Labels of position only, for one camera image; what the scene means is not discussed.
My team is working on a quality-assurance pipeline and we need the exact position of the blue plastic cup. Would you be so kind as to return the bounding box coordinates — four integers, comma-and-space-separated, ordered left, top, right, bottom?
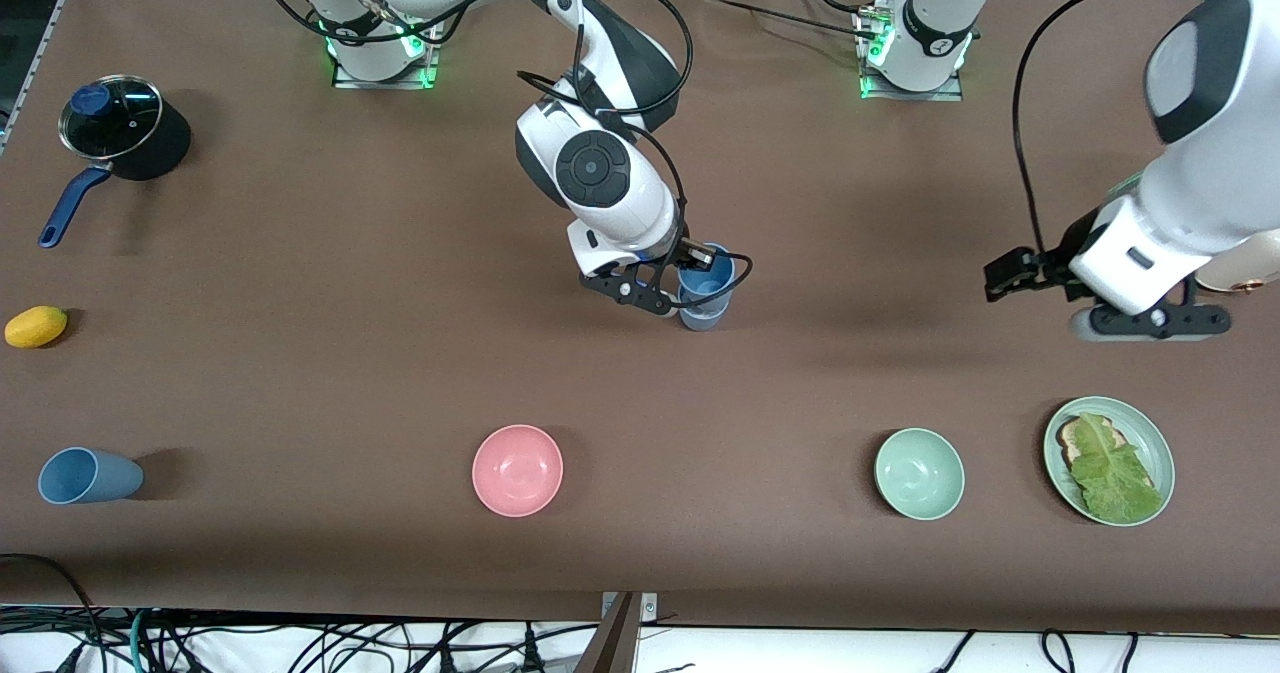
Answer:
677, 243, 736, 306
679, 293, 734, 332
38, 447, 145, 506

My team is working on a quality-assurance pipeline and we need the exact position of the beige rounded appliance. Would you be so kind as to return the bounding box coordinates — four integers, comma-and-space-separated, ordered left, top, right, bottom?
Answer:
1195, 238, 1280, 296

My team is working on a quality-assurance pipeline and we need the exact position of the toast bread slice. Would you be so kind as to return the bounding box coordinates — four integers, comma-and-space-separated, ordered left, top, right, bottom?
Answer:
1056, 415, 1156, 494

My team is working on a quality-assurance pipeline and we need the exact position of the pale green plate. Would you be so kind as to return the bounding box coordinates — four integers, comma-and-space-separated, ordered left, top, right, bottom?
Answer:
1043, 396, 1176, 527

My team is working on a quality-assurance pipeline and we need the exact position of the pale green bowl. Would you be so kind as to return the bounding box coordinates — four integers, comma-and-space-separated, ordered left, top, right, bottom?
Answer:
874, 427, 966, 521

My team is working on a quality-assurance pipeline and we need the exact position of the green lettuce leaf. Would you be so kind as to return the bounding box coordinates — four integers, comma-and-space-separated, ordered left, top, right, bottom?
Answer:
1070, 413, 1166, 522

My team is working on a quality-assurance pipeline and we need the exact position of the pink bowl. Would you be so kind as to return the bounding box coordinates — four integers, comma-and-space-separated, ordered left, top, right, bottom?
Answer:
471, 424, 564, 518

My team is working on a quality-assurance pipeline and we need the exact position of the glass lid with blue knob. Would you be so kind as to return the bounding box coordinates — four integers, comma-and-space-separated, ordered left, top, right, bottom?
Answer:
58, 75, 164, 161

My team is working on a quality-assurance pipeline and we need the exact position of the yellow lemon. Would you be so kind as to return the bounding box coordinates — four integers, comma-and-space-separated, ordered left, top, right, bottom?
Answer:
4, 305, 69, 349

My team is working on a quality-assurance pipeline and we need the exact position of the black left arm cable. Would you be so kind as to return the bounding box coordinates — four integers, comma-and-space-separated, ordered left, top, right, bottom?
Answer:
1012, 0, 1280, 259

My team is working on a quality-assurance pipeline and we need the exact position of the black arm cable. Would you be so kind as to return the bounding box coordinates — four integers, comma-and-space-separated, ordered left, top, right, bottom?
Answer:
248, 0, 753, 309
1012, 0, 1280, 259

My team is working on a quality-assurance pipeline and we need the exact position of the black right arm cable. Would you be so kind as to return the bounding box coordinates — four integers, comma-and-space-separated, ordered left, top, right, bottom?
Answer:
248, 0, 753, 309

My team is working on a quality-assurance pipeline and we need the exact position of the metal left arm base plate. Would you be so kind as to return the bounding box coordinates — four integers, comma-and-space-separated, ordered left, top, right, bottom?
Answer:
856, 3, 966, 102

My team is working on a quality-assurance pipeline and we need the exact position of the long black tabletop cable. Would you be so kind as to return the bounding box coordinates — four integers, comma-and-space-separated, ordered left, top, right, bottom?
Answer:
698, 0, 873, 42

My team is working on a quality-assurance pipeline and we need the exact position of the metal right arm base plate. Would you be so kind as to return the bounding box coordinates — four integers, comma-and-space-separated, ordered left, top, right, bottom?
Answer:
332, 0, 442, 91

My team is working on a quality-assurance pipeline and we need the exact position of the small metal table bracket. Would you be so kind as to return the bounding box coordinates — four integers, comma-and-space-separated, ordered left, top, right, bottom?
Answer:
600, 591, 659, 623

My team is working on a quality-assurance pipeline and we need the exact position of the dark angled table post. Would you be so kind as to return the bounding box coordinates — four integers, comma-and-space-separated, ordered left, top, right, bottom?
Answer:
572, 593, 641, 673

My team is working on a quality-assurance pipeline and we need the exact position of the black pot with blue handle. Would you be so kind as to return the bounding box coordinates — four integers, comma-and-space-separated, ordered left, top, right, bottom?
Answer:
38, 75, 193, 250

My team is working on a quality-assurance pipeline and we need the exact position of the aluminium table edge rail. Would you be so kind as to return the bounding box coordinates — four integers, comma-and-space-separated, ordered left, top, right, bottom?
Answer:
0, 0, 102, 154

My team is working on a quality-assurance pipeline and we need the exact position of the teal floor cable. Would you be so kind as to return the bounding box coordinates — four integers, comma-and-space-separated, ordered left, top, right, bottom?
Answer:
126, 608, 153, 673

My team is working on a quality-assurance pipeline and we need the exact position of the black looped floor cable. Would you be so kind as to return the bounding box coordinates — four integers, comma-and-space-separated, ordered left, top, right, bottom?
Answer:
0, 551, 109, 673

